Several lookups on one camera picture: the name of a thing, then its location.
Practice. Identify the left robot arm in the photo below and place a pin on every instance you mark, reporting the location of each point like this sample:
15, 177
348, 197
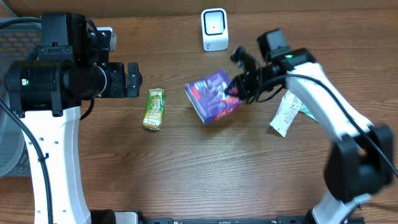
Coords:
71, 65

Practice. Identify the white barcode scanner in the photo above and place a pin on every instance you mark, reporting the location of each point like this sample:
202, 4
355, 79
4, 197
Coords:
214, 27

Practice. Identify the teal wipes packet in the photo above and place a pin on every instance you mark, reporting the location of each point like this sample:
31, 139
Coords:
303, 109

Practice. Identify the grey plastic mesh basket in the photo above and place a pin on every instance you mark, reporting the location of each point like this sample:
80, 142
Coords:
18, 41

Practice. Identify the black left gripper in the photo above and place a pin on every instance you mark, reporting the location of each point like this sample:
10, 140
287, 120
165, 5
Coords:
117, 79

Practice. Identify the white tube gold cap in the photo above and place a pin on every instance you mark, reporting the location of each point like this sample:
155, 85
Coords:
287, 111

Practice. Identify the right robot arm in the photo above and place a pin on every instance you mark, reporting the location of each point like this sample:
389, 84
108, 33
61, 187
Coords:
361, 158

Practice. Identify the purple snack packet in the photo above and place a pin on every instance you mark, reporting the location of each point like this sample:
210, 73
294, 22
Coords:
208, 98

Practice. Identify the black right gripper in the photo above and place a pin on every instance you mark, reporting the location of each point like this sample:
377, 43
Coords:
249, 76

